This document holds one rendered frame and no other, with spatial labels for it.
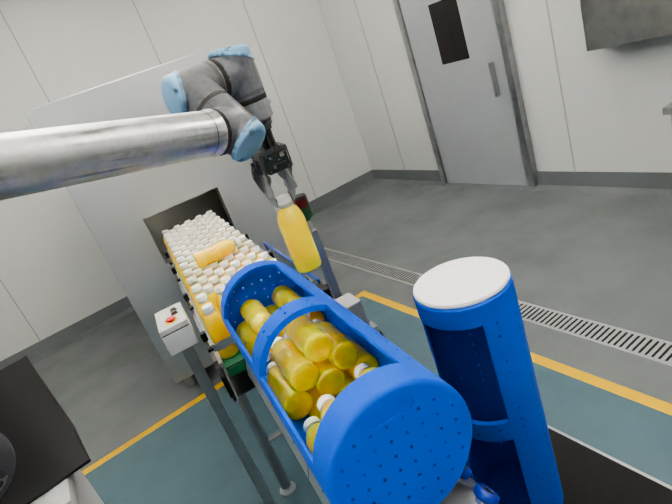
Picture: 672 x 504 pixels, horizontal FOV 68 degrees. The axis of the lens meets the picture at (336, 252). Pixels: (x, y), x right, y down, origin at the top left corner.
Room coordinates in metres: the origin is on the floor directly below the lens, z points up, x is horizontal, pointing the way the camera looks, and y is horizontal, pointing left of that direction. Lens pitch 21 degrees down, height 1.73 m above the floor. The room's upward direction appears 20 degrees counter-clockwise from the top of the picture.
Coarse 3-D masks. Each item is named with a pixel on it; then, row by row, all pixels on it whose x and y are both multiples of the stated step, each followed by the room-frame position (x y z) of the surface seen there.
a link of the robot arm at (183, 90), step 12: (180, 72) 1.08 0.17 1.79; (192, 72) 1.09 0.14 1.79; (204, 72) 1.10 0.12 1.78; (216, 72) 1.11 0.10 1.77; (168, 84) 1.06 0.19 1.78; (180, 84) 1.06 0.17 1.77; (192, 84) 1.06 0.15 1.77; (204, 84) 1.06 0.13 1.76; (216, 84) 1.08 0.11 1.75; (228, 84) 1.12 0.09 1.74; (168, 96) 1.08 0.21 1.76; (180, 96) 1.05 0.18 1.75; (192, 96) 1.05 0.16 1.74; (204, 96) 1.04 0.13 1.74; (168, 108) 1.10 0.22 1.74; (180, 108) 1.06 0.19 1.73; (192, 108) 1.05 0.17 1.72
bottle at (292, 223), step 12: (288, 204) 1.21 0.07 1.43; (288, 216) 1.20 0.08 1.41; (300, 216) 1.21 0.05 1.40; (288, 228) 1.20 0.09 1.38; (300, 228) 1.20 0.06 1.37; (288, 240) 1.21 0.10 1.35; (300, 240) 1.20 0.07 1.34; (312, 240) 1.22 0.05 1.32; (300, 252) 1.20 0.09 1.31; (312, 252) 1.21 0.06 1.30; (300, 264) 1.20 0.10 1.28; (312, 264) 1.20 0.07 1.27
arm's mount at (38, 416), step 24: (24, 360) 1.13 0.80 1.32; (0, 384) 1.08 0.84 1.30; (24, 384) 1.09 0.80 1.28; (0, 408) 1.04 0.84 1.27; (24, 408) 1.04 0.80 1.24; (48, 408) 1.05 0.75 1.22; (0, 432) 1.00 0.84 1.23; (24, 432) 1.00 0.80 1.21; (48, 432) 1.00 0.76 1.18; (72, 432) 1.01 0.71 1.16; (24, 456) 0.96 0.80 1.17; (48, 456) 0.96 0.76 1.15; (72, 456) 0.97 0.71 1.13; (24, 480) 0.92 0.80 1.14; (48, 480) 0.93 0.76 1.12
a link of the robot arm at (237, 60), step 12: (228, 48) 1.14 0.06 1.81; (240, 48) 1.15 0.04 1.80; (216, 60) 1.13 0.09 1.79; (228, 60) 1.14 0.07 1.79; (240, 60) 1.14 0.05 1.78; (252, 60) 1.17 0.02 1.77; (228, 72) 1.12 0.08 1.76; (240, 72) 1.14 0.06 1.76; (252, 72) 1.16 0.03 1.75; (240, 84) 1.14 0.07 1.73; (252, 84) 1.15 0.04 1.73; (240, 96) 1.15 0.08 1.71; (252, 96) 1.15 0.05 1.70; (264, 96) 1.17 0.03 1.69
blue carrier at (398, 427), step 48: (240, 288) 1.46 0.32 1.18; (384, 384) 0.67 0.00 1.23; (432, 384) 0.68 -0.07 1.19; (288, 432) 0.83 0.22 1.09; (336, 432) 0.64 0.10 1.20; (384, 432) 0.65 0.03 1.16; (432, 432) 0.67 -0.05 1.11; (336, 480) 0.62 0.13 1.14; (384, 480) 0.64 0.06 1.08; (432, 480) 0.66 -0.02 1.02
